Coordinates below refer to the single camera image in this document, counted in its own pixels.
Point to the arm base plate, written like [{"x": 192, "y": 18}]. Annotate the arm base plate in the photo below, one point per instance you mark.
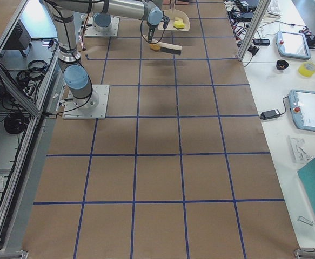
[
  {"x": 95, "y": 31},
  {"x": 96, "y": 107}
]

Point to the yellow tape roll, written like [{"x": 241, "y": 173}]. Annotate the yellow tape roll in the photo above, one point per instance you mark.
[{"x": 306, "y": 69}]

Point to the lower blue teach pendant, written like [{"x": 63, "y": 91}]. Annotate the lower blue teach pendant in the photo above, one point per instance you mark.
[{"x": 302, "y": 106}]

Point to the aluminium frame post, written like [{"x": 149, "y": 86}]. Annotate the aluminium frame post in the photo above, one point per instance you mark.
[{"x": 256, "y": 19}]

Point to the black power brick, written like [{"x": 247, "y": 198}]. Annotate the black power brick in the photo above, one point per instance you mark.
[{"x": 271, "y": 114}]

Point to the upper blue teach pendant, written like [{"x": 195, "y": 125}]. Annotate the upper blue teach pendant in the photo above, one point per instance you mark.
[{"x": 293, "y": 45}]

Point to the beige hand brush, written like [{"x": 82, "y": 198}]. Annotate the beige hand brush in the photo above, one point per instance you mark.
[{"x": 167, "y": 47}]

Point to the blue teach pendant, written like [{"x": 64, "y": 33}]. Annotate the blue teach pendant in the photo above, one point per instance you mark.
[
  {"x": 302, "y": 106},
  {"x": 293, "y": 45}
]

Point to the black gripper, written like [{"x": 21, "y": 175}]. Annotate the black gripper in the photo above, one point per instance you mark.
[{"x": 150, "y": 31}]

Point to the beige plastic dustpan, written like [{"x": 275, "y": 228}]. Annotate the beige plastic dustpan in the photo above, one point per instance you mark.
[{"x": 172, "y": 12}]

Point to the orange potato-like lump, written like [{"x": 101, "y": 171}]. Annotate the orange potato-like lump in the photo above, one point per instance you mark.
[{"x": 155, "y": 47}]

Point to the yellow sponge piece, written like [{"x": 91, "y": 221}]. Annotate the yellow sponge piece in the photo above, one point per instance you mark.
[{"x": 178, "y": 24}]

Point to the grey metal box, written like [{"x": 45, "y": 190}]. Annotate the grey metal box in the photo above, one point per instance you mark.
[{"x": 19, "y": 40}]

